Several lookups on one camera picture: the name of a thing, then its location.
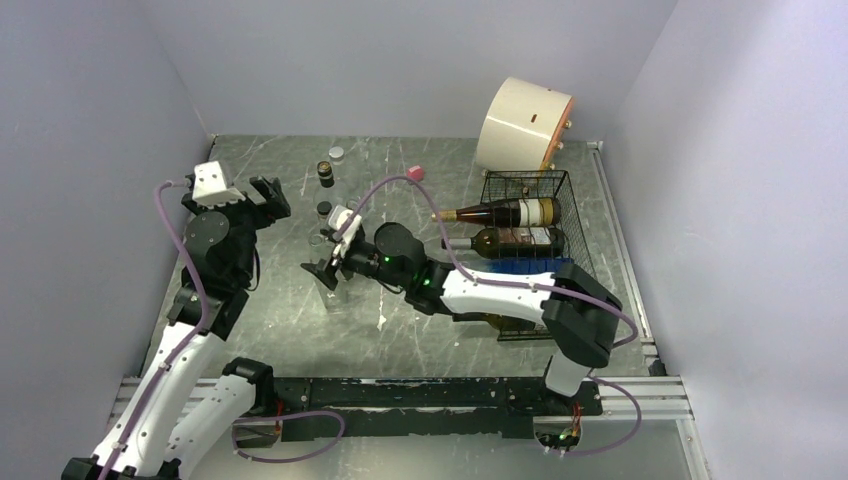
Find dark bottle brown label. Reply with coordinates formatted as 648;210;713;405
441;227;567;259

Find clear plain bottle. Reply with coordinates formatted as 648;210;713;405
308;233;353;316

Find clear bottle silver cap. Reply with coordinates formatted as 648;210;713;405
328;146;364;203

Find purple cable loop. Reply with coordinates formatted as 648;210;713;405
230;410;346;465

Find pink eraser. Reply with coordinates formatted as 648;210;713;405
406;165;426;182

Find clear bottle gold label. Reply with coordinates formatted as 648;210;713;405
313;160;348;205

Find clear bottle white label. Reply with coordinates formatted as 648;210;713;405
316;200;337;241

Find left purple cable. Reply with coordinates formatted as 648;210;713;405
95;181;212;480

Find brown bottle gold foil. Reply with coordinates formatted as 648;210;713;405
431;197;562;228

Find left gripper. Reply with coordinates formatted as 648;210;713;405
182;174;288;282

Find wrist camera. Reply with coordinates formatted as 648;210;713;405
191;161;246;208
327;205;362;260

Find black base frame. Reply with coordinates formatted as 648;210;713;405
275;377;603;439

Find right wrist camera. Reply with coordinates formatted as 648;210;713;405
327;205;362;260

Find black wire wine rack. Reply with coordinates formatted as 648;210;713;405
479;169;598;342

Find cream cylindrical container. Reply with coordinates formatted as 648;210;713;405
475;77;574;171

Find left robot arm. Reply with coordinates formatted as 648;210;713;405
61;171;291;479

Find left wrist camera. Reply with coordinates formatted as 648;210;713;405
191;161;246;208

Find blue square bottle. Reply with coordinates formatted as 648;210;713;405
488;257;574;275

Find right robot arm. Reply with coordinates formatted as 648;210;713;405
301;222;621;414

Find green wine bottle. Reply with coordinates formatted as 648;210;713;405
452;312;547;332

